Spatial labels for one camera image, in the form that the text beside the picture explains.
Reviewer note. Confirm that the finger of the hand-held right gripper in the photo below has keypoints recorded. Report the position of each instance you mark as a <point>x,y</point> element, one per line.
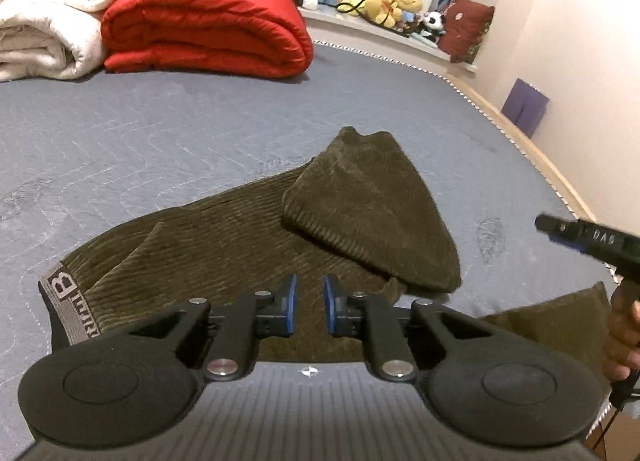
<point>590,238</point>

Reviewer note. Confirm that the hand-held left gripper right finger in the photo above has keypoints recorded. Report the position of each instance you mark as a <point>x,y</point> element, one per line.
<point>329,305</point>

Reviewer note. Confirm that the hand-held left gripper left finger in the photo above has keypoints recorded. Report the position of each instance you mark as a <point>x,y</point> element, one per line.
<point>291,305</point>

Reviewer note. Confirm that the person's right hand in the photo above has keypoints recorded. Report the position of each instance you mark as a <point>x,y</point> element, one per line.
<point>622,336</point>

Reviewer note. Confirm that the dark red cushion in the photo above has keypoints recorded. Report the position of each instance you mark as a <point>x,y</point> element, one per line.
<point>465,28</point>

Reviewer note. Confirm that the panda plush toy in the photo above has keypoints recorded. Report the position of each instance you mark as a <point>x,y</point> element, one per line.
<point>433,22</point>

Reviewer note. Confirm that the white window ledge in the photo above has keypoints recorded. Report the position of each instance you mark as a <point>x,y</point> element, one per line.
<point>360,26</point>

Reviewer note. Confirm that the red folded duvet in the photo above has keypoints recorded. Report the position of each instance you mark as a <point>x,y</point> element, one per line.
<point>200,21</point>

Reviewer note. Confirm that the white folded blanket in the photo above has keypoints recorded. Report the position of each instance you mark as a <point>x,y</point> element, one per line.
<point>45,16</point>

